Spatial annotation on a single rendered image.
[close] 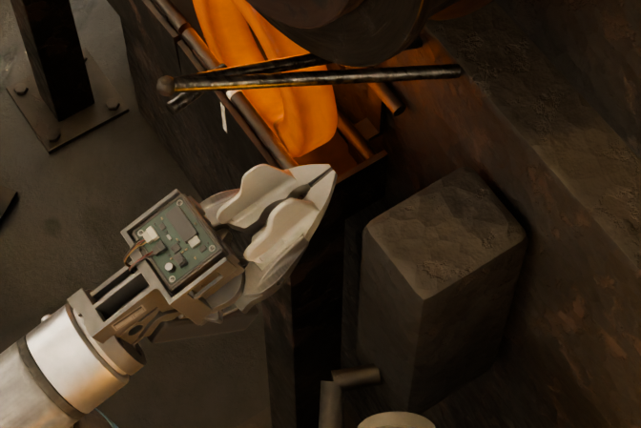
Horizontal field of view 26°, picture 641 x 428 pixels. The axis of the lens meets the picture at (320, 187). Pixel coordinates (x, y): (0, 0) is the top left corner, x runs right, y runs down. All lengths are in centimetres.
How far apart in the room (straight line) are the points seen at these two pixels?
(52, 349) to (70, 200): 93
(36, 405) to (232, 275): 17
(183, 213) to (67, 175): 97
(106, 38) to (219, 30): 92
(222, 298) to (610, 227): 30
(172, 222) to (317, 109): 15
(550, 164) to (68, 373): 37
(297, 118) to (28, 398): 29
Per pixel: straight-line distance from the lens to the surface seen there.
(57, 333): 103
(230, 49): 118
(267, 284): 103
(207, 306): 102
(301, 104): 105
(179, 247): 100
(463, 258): 97
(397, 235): 98
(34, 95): 204
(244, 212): 105
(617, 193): 93
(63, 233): 192
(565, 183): 93
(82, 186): 195
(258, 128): 113
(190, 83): 93
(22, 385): 103
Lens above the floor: 166
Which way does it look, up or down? 60 degrees down
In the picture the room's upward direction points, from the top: straight up
